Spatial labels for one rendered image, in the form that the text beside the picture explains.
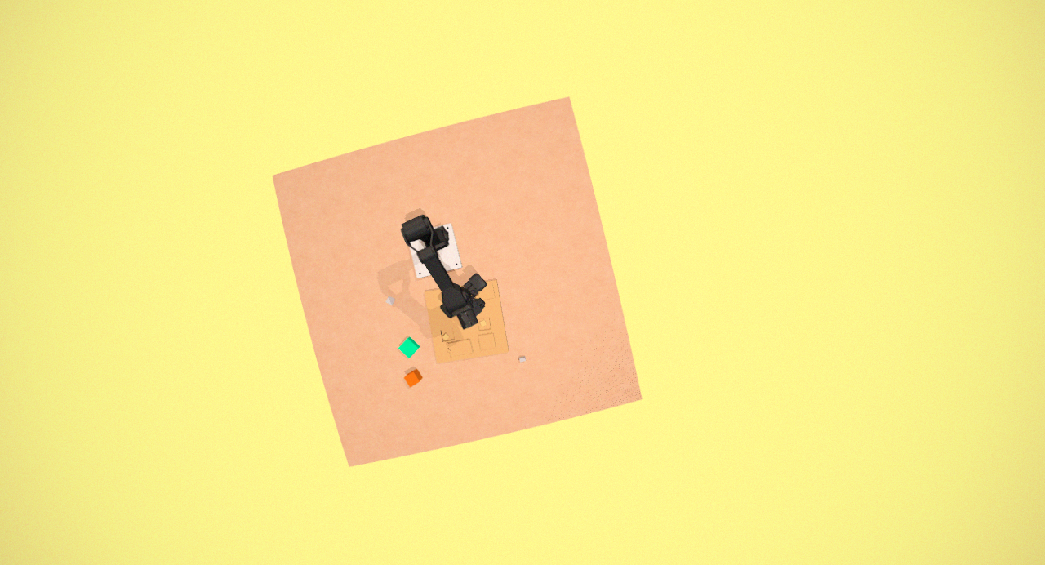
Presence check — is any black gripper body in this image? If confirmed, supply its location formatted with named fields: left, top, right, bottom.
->
left=440, top=274, right=487, bottom=317

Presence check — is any mint green block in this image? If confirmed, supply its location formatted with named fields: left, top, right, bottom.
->
left=399, top=337, right=420, bottom=358

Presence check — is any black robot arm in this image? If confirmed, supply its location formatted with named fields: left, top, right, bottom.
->
left=400, top=215, right=485, bottom=330

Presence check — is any orange block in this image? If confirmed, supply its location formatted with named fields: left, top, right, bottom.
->
left=404, top=369, right=423, bottom=387

